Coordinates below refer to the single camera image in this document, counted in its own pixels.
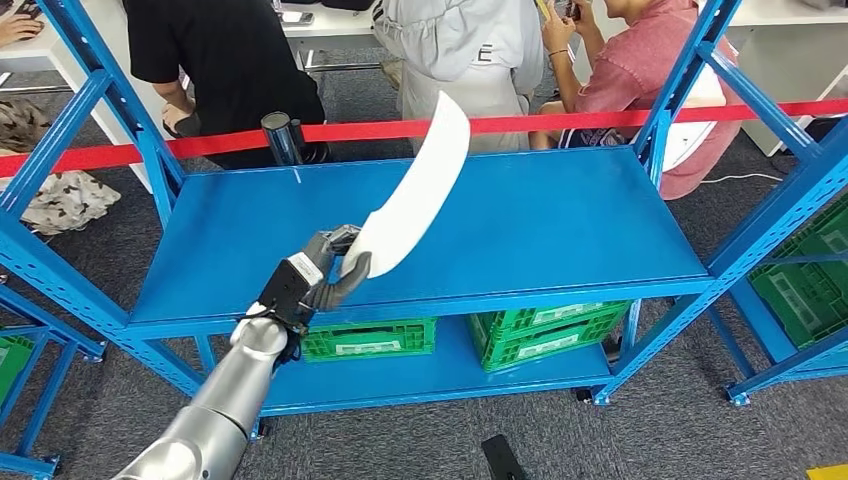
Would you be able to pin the white curved plastic part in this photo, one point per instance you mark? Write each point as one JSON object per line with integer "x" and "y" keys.
{"x": 417, "y": 192}

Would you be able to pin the white table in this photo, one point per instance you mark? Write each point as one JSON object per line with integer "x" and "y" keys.
{"x": 20, "y": 56}

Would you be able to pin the black stanchion post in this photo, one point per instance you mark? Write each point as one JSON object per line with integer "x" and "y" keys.
{"x": 278, "y": 139}

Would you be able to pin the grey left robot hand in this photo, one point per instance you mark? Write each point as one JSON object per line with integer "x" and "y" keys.
{"x": 318, "y": 255}

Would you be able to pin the yellow floor tape square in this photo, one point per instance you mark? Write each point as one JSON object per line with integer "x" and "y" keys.
{"x": 828, "y": 473}

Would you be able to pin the person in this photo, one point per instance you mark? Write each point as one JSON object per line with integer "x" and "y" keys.
{"x": 66, "y": 199}
{"x": 464, "y": 40}
{"x": 225, "y": 53}
{"x": 629, "y": 66}
{"x": 20, "y": 30}

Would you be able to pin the red barrier belt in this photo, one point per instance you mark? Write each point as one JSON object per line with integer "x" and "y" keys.
{"x": 530, "y": 122}

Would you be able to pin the blue metal shelf rack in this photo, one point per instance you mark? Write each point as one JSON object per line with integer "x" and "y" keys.
{"x": 530, "y": 225}
{"x": 60, "y": 328}
{"x": 762, "y": 331}

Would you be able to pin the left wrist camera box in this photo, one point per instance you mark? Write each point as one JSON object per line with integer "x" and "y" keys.
{"x": 285, "y": 291}

